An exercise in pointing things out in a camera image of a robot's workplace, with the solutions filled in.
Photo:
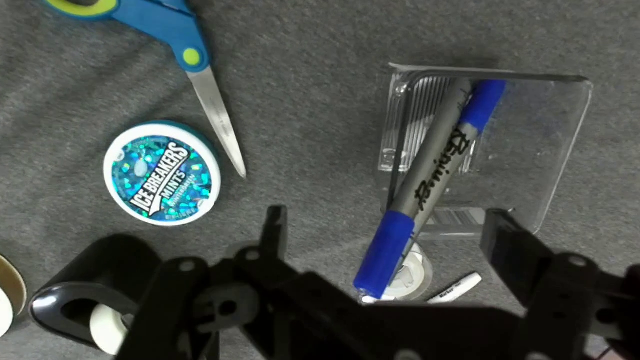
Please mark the blue and green scissors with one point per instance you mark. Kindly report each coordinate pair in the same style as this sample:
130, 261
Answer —
166, 26

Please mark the Ice Breakers mints tin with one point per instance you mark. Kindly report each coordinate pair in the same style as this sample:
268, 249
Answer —
163, 173

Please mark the grey marker with blue caps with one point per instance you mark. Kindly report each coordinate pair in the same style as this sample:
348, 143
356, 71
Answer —
433, 173

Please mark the black Sharpie marker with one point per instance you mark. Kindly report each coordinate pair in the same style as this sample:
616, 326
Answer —
460, 285

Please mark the black tape dispenser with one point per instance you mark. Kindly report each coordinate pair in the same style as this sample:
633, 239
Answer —
73, 280

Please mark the clear plastic tray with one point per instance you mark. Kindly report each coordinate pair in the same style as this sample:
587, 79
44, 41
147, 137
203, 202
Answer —
533, 146

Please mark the clear tape roll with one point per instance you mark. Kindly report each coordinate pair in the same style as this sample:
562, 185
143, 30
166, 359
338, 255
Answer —
418, 277

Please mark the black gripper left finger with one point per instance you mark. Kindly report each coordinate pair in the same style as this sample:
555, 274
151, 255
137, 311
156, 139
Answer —
267, 280

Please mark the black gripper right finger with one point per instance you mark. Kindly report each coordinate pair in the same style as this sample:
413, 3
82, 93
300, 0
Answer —
560, 286

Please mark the grey tablecloth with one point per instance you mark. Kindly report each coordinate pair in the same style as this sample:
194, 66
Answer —
321, 133

